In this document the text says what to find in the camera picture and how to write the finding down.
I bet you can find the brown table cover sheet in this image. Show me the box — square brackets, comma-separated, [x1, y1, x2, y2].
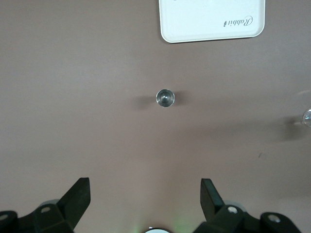
[0, 0, 311, 233]

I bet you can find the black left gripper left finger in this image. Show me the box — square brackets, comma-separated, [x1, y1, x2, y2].
[31, 177, 91, 233]

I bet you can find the clear stemmed wine glass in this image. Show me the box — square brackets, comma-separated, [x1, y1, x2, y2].
[295, 106, 311, 128]

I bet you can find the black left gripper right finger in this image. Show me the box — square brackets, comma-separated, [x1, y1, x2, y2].
[194, 179, 262, 233]

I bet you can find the white rabbit print tray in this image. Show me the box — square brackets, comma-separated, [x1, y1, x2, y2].
[158, 0, 266, 44]

